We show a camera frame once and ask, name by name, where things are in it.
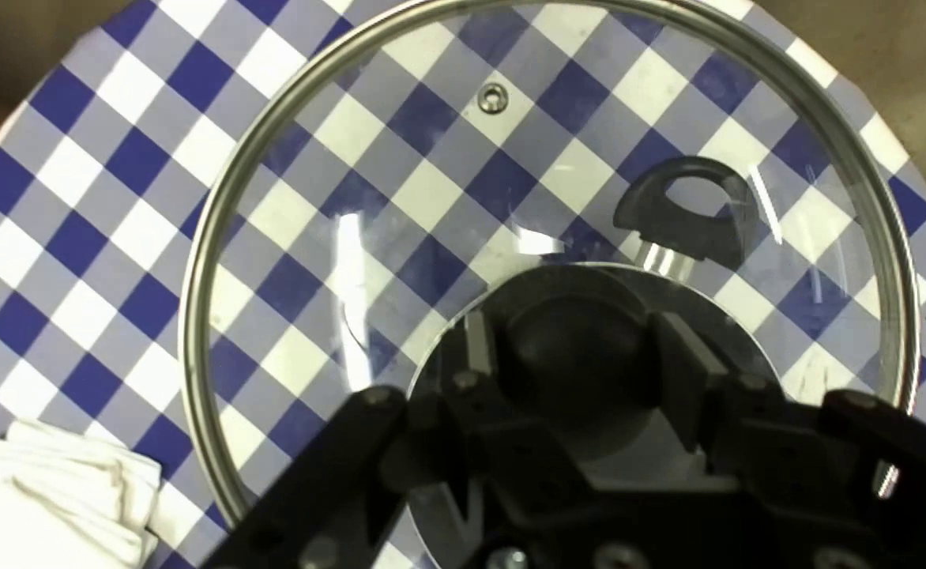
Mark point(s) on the glass pot lid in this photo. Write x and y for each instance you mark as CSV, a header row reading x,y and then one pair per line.
x,y
305,272

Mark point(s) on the white folded napkins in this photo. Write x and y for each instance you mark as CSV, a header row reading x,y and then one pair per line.
x,y
40,507

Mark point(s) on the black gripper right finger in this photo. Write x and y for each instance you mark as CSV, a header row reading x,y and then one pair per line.
x,y
862,464

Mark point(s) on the blue white checkered tablecloth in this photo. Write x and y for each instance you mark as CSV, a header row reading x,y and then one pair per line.
x,y
82,210

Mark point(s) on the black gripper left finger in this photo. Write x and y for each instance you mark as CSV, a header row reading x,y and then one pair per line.
x,y
369,477

